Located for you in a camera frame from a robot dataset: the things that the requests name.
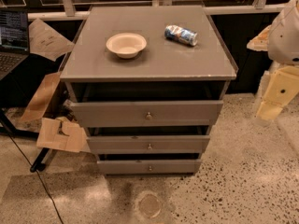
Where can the tall cardboard flap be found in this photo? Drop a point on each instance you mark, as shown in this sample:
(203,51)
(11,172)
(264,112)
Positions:
(40,102)

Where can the grey bottom drawer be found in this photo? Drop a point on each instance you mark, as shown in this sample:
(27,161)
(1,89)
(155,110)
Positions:
(149,167)

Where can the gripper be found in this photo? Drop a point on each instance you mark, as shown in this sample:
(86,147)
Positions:
(284,37)

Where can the black open laptop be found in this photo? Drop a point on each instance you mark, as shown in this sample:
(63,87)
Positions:
(14,39)

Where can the blue crushed soda can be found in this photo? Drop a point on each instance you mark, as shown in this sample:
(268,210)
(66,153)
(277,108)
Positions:
(181,35)

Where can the grey drawer cabinet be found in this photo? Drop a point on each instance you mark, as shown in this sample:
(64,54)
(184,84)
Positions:
(165,70)

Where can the grey top drawer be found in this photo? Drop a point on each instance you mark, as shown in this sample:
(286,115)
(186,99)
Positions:
(138,114)

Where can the grey middle drawer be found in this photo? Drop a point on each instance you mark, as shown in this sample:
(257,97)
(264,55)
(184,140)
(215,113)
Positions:
(151,144)

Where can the low cardboard box flap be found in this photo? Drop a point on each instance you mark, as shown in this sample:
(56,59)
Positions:
(61,135)

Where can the black table leg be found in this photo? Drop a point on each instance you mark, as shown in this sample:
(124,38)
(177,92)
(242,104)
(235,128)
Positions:
(8,129)

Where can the grey drawer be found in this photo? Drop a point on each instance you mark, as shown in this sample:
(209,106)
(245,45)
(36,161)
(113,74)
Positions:
(138,114)
(149,167)
(151,144)

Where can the white railing bar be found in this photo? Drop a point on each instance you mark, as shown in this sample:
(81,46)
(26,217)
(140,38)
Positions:
(228,10)

